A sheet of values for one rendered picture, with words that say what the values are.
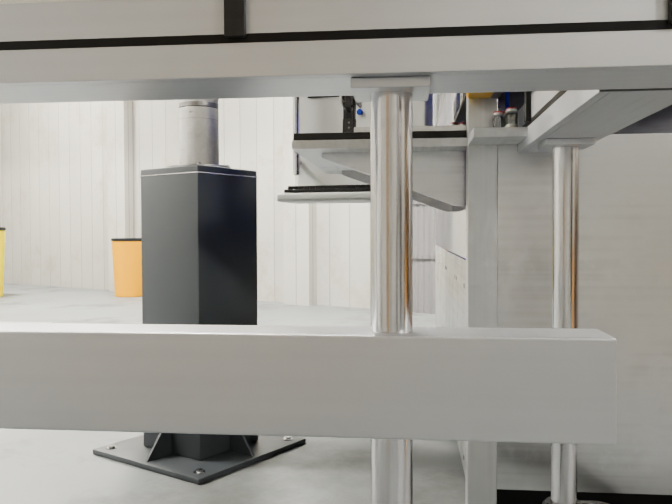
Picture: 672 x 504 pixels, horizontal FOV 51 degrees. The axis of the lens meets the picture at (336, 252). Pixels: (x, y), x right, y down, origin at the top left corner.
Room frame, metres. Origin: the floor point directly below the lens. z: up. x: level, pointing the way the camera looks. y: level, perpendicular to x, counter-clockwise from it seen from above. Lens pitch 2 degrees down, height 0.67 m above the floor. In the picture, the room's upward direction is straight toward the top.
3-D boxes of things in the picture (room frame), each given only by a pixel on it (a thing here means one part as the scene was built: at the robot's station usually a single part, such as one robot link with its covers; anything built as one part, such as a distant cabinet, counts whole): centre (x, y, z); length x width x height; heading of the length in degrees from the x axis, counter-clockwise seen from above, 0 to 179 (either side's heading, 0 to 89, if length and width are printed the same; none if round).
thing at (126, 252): (7.57, 2.19, 0.31); 0.40 x 0.39 x 0.61; 144
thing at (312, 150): (1.97, -0.17, 0.87); 0.70 x 0.48 x 0.02; 174
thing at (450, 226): (2.63, -0.41, 0.73); 1.98 x 0.01 x 0.25; 174
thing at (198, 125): (2.18, 0.42, 0.95); 0.19 x 0.19 x 0.18
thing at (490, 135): (1.51, -0.36, 0.87); 0.14 x 0.13 x 0.02; 84
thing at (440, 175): (1.72, -0.14, 0.79); 0.34 x 0.03 x 0.13; 84
